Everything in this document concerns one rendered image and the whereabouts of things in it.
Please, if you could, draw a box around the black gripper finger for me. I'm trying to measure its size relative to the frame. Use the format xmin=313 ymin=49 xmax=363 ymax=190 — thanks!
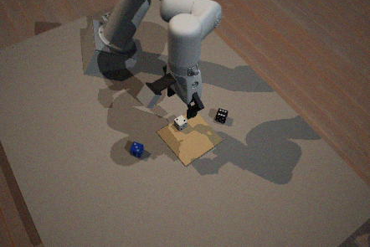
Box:
xmin=162 ymin=66 xmax=176 ymax=97
xmin=187 ymin=92 xmax=204 ymax=119

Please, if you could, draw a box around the blue die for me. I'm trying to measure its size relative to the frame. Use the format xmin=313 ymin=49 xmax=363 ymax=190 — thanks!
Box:
xmin=130 ymin=142 xmax=144 ymax=157

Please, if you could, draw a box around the black die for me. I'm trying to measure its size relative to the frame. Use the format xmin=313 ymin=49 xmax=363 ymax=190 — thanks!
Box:
xmin=215 ymin=108 xmax=228 ymax=123

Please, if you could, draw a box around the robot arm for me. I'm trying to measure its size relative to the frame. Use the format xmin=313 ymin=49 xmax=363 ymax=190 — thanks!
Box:
xmin=98 ymin=0 xmax=222 ymax=108

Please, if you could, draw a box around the tan mat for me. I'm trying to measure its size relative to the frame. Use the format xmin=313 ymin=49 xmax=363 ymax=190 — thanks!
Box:
xmin=157 ymin=114 xmax=223 ymax=167

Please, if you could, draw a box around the white die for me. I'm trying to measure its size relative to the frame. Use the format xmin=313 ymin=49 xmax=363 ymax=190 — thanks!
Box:
xmin=174 ymin=115 xmax=188 ymax=131

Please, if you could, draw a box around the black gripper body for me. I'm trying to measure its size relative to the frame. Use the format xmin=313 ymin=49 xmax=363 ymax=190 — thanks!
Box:
xmin=167 ymin=61 xmax=202 ymax=105

